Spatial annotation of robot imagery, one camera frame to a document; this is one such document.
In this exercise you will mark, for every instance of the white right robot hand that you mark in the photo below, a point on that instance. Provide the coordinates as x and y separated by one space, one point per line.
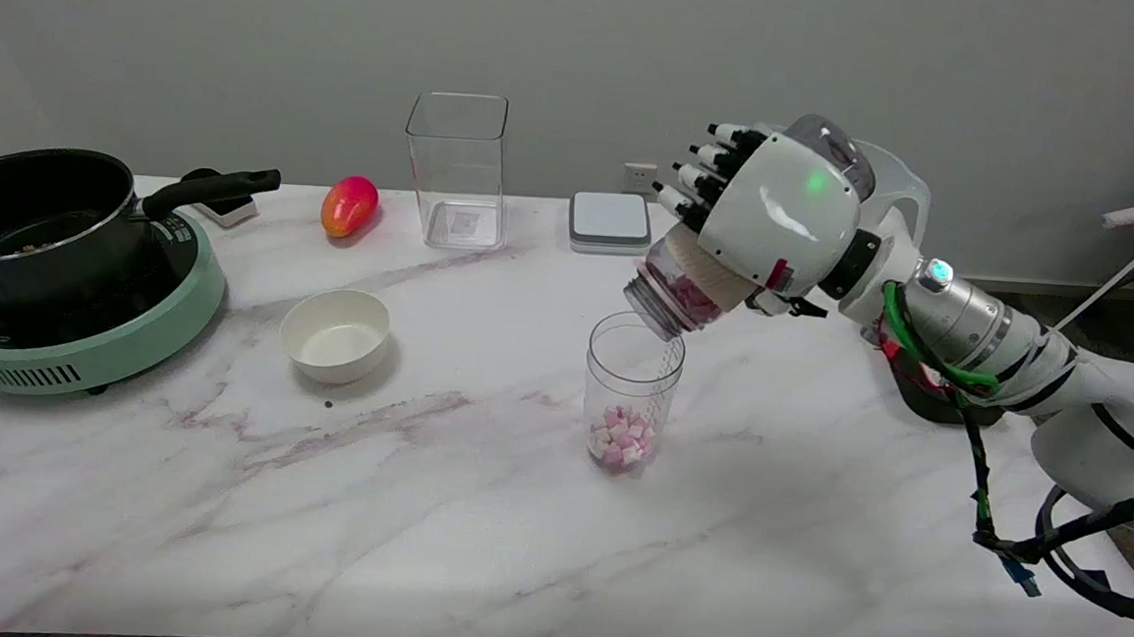
780 213

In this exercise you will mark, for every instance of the clear bottle with pink marshmallows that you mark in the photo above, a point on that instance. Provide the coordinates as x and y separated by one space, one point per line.
671 300

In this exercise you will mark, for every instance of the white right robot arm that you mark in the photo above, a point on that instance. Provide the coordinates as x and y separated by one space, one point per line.
1103 410

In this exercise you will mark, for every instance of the translucent measuring jug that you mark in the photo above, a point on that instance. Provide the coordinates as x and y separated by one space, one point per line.
904 201

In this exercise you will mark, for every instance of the white grey kitchen scale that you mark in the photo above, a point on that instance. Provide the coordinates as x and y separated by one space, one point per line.
610 221

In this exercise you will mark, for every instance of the clear measuring cup with marshmallows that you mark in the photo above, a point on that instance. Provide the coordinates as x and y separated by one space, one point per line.
632 401

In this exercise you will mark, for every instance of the black device with pink label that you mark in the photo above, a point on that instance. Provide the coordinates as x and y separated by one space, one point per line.
928 405

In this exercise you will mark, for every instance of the clear square tall container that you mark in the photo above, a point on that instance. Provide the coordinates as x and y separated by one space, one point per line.
457 184

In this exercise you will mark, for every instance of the red orange mango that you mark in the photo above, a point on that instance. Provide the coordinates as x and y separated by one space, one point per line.
347 207

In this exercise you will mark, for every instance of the white round bowl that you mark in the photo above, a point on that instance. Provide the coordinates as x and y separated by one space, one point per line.
334 339

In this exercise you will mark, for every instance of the white box with black top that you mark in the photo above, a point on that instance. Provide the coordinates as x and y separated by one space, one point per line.
229 211

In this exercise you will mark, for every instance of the green induction cooker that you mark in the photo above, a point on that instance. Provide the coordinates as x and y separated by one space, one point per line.
132 341

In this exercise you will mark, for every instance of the white wall socket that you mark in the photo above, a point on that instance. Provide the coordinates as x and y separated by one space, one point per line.
638 177

